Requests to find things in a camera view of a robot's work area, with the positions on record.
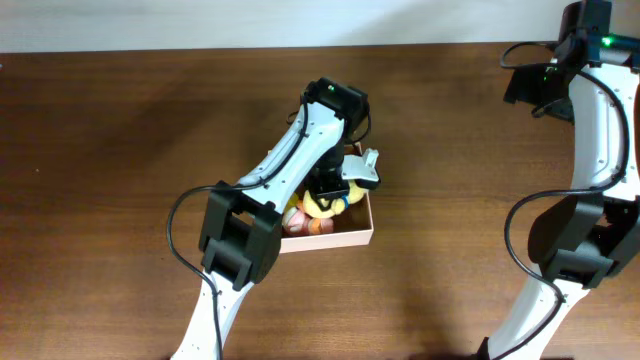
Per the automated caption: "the yellow plush duck toy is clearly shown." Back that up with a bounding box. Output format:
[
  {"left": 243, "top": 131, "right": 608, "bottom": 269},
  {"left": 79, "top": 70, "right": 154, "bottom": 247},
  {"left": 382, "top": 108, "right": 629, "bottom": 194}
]
[{"left": 283, "top": 180, "right": 368, "bottom": 220}]

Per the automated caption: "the pink white bunny figurine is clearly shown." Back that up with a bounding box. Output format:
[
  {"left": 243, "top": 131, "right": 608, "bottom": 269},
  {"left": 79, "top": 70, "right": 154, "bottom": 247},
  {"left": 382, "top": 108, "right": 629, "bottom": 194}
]
[{"left": 282, "top": 208, "right": 334, "bottom": 237}]

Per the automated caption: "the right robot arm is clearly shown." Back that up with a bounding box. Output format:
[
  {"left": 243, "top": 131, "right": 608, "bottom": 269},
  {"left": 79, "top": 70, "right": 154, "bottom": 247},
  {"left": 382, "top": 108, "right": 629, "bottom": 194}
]
[{"left": 476, "top": 0, "right": 639, "bottom": 359}]

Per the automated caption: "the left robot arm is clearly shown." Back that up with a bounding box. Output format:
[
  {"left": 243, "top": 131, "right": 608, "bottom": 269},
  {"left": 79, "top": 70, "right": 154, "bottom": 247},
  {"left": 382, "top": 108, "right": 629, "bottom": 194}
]
[{"left": 172, "top": 78, "right": 381, "bottom": 359}]

